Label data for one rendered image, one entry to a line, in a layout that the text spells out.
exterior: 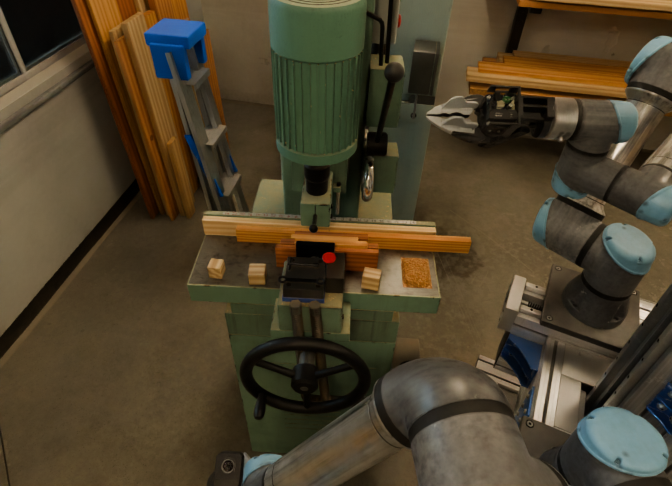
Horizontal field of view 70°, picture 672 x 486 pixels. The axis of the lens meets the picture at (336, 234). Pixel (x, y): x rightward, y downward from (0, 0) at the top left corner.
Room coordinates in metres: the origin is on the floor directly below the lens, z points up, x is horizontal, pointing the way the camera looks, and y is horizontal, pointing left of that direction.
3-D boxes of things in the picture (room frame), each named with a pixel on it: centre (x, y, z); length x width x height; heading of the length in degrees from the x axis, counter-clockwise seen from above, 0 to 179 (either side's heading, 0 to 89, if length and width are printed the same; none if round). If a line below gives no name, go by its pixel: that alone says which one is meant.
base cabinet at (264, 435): (1.02, 0.05, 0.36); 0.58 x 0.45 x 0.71; 179
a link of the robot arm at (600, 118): (0.79, -0.47, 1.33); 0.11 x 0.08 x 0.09; 89
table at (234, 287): (0.80, 0.05, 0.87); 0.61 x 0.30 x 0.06; 89
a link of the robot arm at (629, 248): (0.81, -0.66, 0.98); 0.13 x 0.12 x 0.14; 45
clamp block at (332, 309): (0.71, 0.05, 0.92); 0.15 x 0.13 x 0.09; 89
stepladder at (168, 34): (1.68, 0.53, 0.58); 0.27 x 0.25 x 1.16; 82
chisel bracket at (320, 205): (0.92, 0.05, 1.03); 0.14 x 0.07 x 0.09; 179
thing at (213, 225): (0.92, 0.04, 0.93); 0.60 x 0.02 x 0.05; 89
